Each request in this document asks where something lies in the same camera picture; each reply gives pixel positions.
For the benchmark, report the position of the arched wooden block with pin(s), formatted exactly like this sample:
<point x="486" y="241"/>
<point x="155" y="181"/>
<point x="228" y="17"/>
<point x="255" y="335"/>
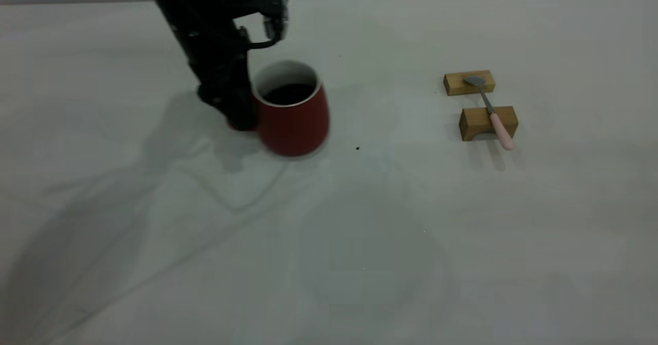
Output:
<point x="475" y="122"/>

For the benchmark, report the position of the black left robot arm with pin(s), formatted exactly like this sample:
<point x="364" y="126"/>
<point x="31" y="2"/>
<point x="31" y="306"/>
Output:
<point x="177" y="3"/>

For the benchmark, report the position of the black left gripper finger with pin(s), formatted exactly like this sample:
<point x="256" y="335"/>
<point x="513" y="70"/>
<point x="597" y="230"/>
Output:
<point x="213" y="101"/>
<point x="241" y="111"/>

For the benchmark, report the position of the red ceramic mug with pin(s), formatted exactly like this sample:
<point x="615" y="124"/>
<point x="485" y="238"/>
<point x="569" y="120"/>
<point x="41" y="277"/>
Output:
<point x="298" y="124"/>

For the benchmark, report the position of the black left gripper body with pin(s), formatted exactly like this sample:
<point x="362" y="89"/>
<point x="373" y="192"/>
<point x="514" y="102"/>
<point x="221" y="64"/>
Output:
<point x="218" y="62"/>

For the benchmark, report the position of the flat wooden block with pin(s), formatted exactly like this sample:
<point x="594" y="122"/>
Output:
<point x="455" y="84"/>

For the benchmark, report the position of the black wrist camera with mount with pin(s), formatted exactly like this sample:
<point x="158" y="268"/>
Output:
<point x="271" y="5"/>

